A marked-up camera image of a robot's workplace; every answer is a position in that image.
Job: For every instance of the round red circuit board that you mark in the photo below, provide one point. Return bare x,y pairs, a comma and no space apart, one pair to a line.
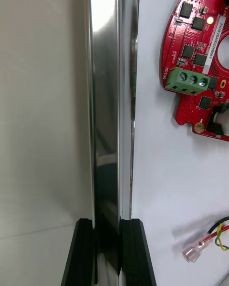
190,40

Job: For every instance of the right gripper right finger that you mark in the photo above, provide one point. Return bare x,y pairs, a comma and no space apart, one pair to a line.
136,255

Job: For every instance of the steel tray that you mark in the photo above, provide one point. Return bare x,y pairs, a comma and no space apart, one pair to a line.
105,100

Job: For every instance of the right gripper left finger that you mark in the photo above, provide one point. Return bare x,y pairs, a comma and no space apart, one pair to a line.
81,255

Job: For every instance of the white paper sheet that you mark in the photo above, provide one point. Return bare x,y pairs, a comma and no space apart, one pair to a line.
167,183

